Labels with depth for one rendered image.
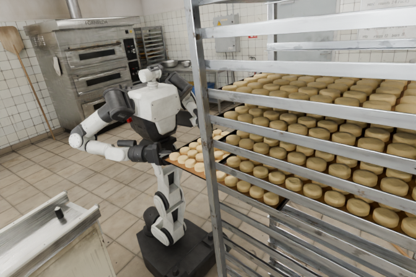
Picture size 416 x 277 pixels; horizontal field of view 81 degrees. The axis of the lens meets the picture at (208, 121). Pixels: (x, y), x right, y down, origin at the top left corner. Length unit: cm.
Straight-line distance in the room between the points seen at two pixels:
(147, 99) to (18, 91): 426
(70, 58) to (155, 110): 339
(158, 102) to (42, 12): 453
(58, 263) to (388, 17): 143
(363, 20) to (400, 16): 5
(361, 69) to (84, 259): 139
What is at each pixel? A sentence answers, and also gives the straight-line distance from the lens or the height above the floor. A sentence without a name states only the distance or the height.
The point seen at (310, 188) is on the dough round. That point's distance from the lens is 77.
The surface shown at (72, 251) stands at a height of 79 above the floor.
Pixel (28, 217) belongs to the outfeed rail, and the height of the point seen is 89.
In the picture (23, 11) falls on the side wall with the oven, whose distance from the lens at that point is 556.
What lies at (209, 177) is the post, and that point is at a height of 120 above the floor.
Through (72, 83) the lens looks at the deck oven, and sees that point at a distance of 463.
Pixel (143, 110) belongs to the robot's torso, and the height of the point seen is 132.
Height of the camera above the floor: 170
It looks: 21 degrees down
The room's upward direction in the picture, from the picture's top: 6 degrees counter-clockwise
